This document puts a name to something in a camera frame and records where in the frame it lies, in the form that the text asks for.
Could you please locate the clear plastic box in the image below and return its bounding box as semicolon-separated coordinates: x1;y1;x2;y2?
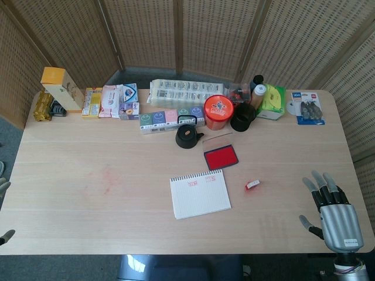
227;83;252;104

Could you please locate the green tissue box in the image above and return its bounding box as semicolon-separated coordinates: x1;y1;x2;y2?
257;84;287;121

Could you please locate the dark robot base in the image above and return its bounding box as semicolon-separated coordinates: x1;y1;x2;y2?
117;254;244;281

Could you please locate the small purple box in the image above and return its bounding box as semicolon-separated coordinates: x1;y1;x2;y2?
118;101;141;121

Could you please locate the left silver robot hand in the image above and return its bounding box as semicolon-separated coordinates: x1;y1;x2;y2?
0;160;16;245

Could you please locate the gold foil package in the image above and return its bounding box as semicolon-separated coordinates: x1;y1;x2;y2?
32;89;55;122

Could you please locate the spiral white notepad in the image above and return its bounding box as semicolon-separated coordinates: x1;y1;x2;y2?
169;169;232;220

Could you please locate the pink wet wipes pack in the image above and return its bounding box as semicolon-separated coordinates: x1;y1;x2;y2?
98;84;124;119

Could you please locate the blue blister card of clips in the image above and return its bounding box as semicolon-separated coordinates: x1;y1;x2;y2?
286;91;326;126

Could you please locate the brown bottle white cap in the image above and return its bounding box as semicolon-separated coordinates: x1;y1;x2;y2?
251;84;266;108

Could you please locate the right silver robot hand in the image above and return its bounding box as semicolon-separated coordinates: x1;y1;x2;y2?
298;170;365;254

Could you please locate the black teapot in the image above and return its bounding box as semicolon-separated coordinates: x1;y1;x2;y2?
175;115;205;149

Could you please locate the black mesh pen cup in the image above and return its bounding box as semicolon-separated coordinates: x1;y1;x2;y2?
230;102;257;132

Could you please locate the blue and white box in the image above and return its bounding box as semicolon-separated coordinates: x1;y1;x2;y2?
121;83;139;103

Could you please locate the wicker folding screen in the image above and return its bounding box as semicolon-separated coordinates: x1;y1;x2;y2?
0;0;375;232

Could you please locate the large clear tissue pack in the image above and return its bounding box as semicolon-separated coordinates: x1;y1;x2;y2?
147;78;229;108

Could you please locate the red ink pad clear lid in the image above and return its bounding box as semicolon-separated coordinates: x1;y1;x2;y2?
202;132;240;171

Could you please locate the tall beige orange carton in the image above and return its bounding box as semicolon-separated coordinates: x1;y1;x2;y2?
40;67;86;114

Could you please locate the orange lidded tub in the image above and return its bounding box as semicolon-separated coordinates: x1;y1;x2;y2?
203;95;236;131

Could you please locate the multicolour pocket tissue pack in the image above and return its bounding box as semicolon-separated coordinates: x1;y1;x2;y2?
138;105;207;135

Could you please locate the yellow flat box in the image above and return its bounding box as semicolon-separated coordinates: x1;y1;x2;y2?
81;87;103;119

